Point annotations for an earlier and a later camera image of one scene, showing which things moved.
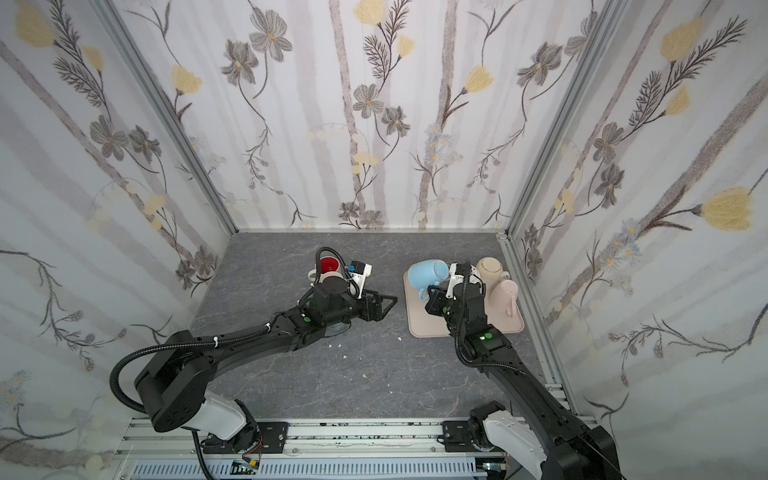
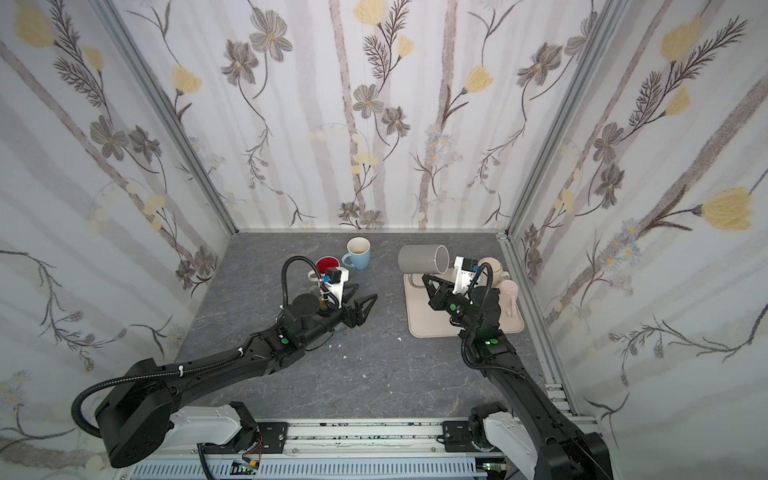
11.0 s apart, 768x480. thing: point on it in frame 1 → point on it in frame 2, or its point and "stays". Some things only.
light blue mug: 424,274 → 359,253
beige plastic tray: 421,322 stays
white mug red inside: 329,267 stays
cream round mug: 491,272 stays
